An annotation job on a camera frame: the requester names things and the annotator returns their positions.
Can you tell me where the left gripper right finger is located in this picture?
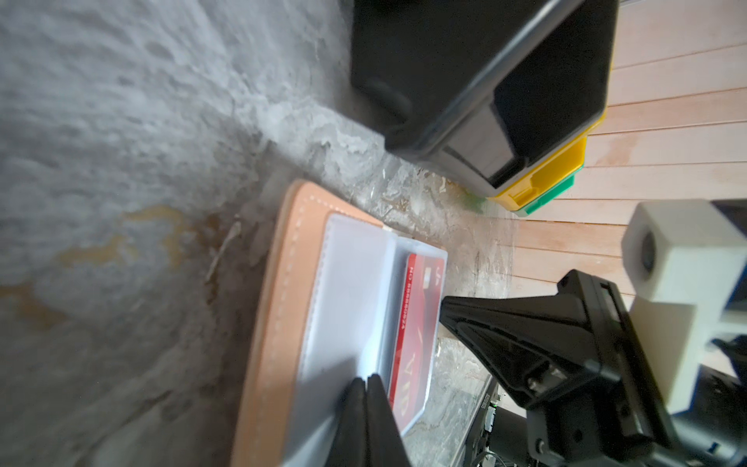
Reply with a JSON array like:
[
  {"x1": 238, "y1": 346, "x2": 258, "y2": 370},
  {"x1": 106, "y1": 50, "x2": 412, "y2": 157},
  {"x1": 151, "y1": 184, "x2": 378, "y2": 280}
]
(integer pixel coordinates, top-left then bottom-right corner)
[{"x1": 366, "y1": 375, "x2": 410, "y2": 467}]

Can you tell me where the black plastic bin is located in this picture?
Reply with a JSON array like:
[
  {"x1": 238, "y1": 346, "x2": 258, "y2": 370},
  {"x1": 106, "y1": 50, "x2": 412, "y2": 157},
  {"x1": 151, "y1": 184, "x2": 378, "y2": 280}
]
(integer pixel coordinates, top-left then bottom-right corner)
[{"x1": 350, "y1": 1, "x2": 620, "y2": 198}]

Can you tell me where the red VIP credit card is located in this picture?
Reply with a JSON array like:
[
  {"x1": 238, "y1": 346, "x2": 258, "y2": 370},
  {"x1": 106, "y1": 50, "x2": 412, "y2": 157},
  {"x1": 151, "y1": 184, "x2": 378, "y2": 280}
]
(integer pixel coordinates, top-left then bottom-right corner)
[{"x1": 388, "y1": 253, "x2": 445, "y2": 434}]

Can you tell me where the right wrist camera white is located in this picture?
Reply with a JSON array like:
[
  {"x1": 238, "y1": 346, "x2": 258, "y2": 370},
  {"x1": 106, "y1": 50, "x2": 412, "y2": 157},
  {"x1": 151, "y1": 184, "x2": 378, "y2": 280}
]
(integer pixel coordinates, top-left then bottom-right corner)
[{"x1": 622, "y1": 200, "x2": 746, "y2": 414}]

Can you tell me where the tan leather card holder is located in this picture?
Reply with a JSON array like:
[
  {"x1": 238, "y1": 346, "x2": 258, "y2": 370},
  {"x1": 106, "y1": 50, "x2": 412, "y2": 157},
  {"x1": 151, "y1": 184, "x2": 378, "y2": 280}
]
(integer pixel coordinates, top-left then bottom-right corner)
[{"x1": 231, "y1": 180, "x2": 447, "y2": 466}]

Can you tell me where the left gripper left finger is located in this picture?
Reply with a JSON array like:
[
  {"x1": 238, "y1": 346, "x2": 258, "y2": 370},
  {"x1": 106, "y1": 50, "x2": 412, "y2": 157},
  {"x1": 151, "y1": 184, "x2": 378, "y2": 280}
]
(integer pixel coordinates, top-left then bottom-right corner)
[{"x1": 325, "y1": 377, "x2": 368, "y2": 467}]

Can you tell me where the green plastic bin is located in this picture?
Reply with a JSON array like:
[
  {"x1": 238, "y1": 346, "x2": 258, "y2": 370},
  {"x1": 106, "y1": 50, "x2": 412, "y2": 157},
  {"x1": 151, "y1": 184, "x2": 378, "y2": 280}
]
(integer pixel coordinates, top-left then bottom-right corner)
[{"x1": 515, "y1": 174, "x2": 575, "y2": 218}]

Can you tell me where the yellow plastic bin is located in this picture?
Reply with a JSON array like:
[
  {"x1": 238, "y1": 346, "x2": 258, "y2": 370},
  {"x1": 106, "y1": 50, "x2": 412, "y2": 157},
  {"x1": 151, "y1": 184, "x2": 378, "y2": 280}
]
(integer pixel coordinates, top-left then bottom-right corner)
[{"x1": 491, "y1": 110, "x2": 607, "y2": 213}]

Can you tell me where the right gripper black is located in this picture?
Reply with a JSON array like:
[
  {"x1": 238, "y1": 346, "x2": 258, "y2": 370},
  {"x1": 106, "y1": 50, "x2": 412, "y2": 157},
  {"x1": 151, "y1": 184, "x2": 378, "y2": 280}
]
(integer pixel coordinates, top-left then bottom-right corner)
[{"x1": 441, "y1": 270, "x2": 746, "y2": 466}]

